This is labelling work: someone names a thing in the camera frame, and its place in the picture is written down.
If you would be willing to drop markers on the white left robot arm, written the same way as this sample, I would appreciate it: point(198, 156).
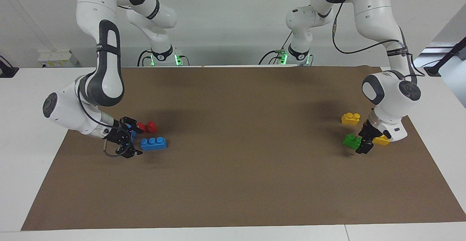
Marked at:
point(378, 11)

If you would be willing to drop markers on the brown paper mat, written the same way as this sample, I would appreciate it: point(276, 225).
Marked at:
point(236, 168)

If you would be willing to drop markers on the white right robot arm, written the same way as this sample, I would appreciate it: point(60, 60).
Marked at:
point(105, 0)

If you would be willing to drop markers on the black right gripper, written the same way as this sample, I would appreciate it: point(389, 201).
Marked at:
point(118, 137)

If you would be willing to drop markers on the green two-stud toy brick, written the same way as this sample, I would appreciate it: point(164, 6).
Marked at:
point(350, 141)

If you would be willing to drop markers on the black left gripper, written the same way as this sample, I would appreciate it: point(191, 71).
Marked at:
point(368, 130)

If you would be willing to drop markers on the yellow two-stud toy brick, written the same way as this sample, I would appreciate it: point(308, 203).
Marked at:
point(382, 141)
point(350, 119)

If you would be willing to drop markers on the black stand with pole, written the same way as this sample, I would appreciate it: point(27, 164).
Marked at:
point(433, 70)

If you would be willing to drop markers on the blue three-stud toy brick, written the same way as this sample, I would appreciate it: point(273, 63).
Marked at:
point(133, 135)
point(153, 145)

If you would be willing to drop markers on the black table clamp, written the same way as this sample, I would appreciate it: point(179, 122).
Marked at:
point(7, 72)

